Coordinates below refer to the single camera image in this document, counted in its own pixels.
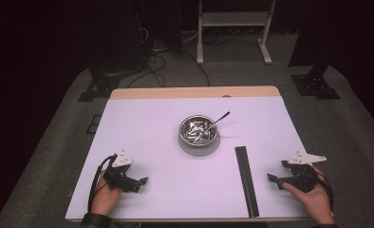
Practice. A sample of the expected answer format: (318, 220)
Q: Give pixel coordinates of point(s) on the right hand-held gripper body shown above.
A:
(303, 180)

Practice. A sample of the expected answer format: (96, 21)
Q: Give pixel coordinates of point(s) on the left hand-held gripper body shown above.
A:
(121, 160)

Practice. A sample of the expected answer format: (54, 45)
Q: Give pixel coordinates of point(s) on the long black stick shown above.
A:
(246, 180)

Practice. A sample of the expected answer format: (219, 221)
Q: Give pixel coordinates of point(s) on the steel bowl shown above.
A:
(185, 129)

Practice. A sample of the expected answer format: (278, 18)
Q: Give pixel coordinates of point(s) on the person's right hand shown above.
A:
(318, 202)

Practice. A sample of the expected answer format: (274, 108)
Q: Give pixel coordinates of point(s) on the person's left hand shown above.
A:
(104, 199)

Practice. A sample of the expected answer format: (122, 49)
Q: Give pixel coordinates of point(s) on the black stand base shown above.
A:
(98, 90)
(316, 87)

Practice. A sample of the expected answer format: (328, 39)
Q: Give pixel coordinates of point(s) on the metal spoon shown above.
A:
(218, 120)

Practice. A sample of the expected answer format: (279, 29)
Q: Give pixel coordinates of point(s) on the wooden table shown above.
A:
(175, 92)

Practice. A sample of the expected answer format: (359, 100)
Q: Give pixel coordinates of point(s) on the white metal stand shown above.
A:
(232, 19)

